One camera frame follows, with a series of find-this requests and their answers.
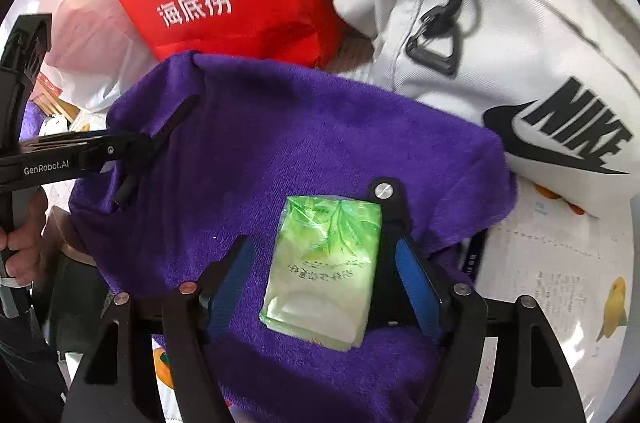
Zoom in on green tissue pack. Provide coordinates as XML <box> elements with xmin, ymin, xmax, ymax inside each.
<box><xmin>259</xmin><ymin>193</ymin><xmax>383</xmax><ymax>351</ymax></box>

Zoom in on white plastic bag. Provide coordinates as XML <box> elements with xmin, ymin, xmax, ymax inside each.
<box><xmin>45</xmin><ymin>0</ymin><xmax>158</xmax><ymax>114</ymax></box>

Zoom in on person's left hand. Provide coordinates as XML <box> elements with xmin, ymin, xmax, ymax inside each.
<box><xmin>0</xmin><ymin>189</ymin><xmax>49</xmax><ymax>290</ymax></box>

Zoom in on fruit printed tablecloth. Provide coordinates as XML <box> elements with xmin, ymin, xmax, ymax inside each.
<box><xmin>150</xmin><ymin>173</ymin><xmax>638</xmax><ymax>423</ymax></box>

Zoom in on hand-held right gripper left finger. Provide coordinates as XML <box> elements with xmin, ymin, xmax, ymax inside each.
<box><xmin>60</xmin><ymin>234</ymin><xmax>257</xmax><ymax>423</ymax></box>

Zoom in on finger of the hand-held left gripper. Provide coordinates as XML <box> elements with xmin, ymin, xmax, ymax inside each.
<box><xmin>112</xmin><ymin>153</ymin><xmax>157</xmax><ymax>210</ymax></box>
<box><xmin>102</xmin><ymin>95</ymin><xmax>201</xmax><ymax>168</ymax></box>

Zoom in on dark blue strap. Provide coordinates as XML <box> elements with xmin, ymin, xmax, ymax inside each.
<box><xmin>462</xmin><ymin>227</ymin><xmax>490</xmax><ymax>280</ymax></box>

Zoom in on purple towel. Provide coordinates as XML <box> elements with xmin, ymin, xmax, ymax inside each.
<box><xmin>67</xmin><ymin>50</ymin><xmax>518</xmax><ymax>423</ymax></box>

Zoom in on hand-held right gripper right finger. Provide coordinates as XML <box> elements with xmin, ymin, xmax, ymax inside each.
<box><xmin>367</xmin><ymin>177</ymin><xmax>588</xmax><ymax>423</ymax></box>

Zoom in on white backpack black print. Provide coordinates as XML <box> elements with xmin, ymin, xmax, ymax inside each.
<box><xmin>332</xmin><ymin>0</ymin><xmax>640</xmax><ymax>219</ymax></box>

